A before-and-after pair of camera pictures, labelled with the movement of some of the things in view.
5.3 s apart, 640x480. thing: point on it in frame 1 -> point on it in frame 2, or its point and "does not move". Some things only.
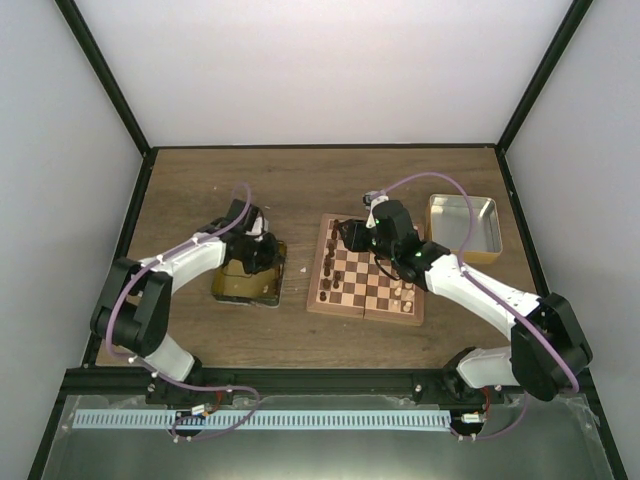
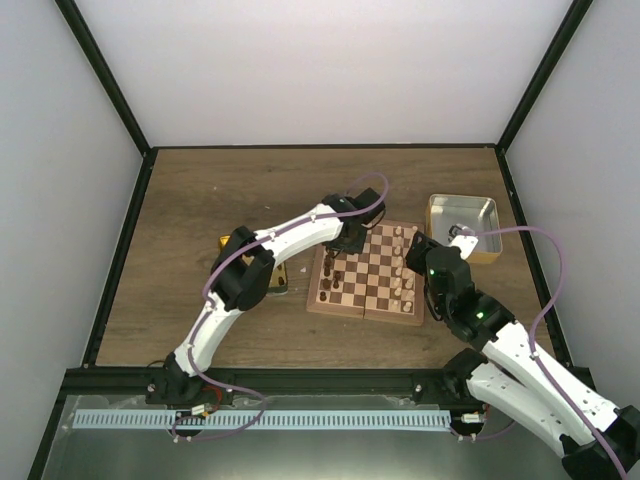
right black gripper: (354, 241) -> (417, 255)
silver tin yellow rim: (448, 223) does not move
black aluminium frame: (132, 384) does not move
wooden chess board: (349, 283) does not move
